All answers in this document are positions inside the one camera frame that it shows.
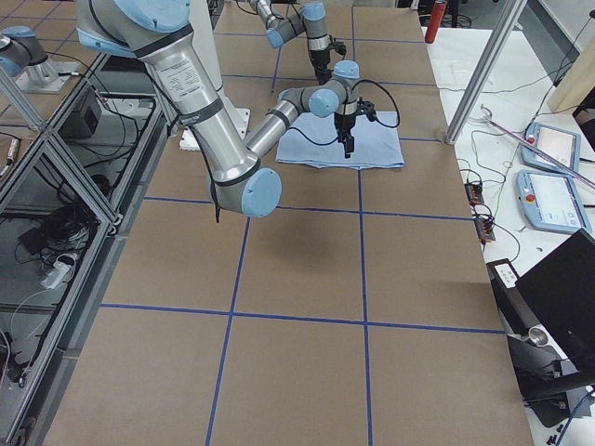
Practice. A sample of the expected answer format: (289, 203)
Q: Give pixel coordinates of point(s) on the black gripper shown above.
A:
(320, 61)
(344, 123)

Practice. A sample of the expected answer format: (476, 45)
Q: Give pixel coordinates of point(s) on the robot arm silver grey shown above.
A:
(311, 20)
(175, 40)

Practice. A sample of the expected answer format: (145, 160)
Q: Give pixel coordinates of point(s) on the red cylinder bottle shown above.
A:
(435, 22)

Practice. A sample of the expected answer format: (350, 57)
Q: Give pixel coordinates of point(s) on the reacher grabber stick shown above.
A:
(488, 118)

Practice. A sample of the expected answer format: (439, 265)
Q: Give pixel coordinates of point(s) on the blue teach pendant near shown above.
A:
(550, 202)

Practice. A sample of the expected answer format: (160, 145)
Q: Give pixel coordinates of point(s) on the blue teach pendant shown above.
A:
(562, 145)
(550, 202)

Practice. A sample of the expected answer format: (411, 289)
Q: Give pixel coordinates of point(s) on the blue teach pendant far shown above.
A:
(562, 145)

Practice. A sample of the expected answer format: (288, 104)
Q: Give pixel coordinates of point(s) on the black laptop on stand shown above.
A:
(550, 312)

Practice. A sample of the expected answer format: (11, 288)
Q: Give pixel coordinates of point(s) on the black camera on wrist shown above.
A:
(337, 46)
(368, 109)

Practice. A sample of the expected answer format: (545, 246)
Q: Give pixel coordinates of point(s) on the white robot mounting base plate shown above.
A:
(204, 45)

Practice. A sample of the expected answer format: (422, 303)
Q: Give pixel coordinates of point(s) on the aluminium frame post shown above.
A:
(499, 36)

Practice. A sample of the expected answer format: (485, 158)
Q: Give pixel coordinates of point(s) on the aluminium frame rack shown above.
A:
(74, 168)

